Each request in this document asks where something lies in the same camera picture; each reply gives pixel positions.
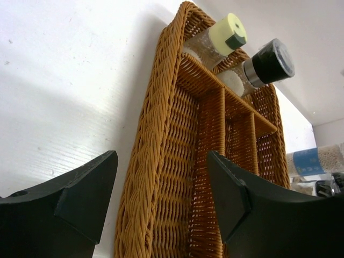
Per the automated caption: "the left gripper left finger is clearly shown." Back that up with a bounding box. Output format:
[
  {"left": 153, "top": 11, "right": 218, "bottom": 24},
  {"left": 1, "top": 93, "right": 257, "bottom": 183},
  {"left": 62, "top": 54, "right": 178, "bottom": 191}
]
[{"left": 1, "top": 150, "right": 118, "bottom": 257}]

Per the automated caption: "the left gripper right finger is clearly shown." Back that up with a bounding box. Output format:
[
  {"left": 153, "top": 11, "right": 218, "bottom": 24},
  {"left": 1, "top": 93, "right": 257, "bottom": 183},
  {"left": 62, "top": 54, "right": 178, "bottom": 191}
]
[{"left": 207, "top": 151, "right": 343, "bottom": 257}]

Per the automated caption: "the black cap salt grinder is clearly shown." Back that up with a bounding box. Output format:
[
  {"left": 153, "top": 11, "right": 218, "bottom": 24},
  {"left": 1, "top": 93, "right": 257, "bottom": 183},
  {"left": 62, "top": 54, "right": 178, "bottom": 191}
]
[{"left": 216, "top": 38, "right": 295, "bottom": 97}]

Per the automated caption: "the yellow cap spice bottle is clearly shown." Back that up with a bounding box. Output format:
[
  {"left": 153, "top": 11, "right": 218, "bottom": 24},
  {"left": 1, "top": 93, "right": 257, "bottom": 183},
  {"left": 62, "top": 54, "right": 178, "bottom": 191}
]
[{"left": 182, "top": 13, "right": 247, "bottom": 70}]

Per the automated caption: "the black cap pepper jar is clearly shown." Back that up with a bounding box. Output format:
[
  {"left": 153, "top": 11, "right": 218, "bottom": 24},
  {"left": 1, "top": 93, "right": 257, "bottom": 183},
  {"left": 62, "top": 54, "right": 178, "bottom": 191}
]
[{"left": 290, "top": 173, "right": 343, "bottom": 198}]

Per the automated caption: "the brown wicker divided tray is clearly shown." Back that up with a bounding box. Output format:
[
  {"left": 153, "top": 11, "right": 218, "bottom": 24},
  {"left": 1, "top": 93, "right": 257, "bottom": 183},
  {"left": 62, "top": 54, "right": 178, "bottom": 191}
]
[{"left": 114, "top": 2, "right": 290, "bottom": 257}]

